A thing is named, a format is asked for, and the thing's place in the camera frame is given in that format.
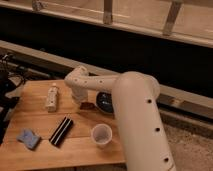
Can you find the white plastic bottle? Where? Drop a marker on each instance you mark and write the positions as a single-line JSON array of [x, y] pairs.
[[52, 98]]

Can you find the wooden board table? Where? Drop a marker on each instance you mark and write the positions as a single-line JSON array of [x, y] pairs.
[[77, 149]]

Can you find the grey metal rail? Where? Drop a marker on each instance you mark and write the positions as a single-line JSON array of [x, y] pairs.
[[180, 99]]

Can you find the metal bracket left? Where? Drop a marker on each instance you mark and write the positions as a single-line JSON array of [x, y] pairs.
[[37, 5]]

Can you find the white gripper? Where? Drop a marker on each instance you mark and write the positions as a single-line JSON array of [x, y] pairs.
[[80, 95]]

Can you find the metal bracket middle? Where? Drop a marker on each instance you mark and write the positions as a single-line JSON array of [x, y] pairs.
[[107, 16]]

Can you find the black equipment at left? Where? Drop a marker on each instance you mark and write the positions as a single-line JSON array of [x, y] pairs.
[[8, 83]]

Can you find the black striped box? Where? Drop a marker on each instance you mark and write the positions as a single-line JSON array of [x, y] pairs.
[[59, 134]]

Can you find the dark red pepper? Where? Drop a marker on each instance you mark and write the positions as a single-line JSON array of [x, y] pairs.
[[88, 106]]

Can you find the metal bracket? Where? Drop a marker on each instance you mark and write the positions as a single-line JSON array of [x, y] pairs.
[[171, 17], [107, 16], [37, 5]]

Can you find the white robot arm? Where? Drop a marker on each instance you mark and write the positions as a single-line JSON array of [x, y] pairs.
[[140, 127]]

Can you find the metal bracket right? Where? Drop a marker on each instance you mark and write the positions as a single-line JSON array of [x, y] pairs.
[[171, 17]]

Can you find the dark ceramic bowl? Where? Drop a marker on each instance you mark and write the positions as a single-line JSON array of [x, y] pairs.
[[104, 102]]

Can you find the blue cloth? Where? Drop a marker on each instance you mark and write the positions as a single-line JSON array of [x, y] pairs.
[[29, 138]]

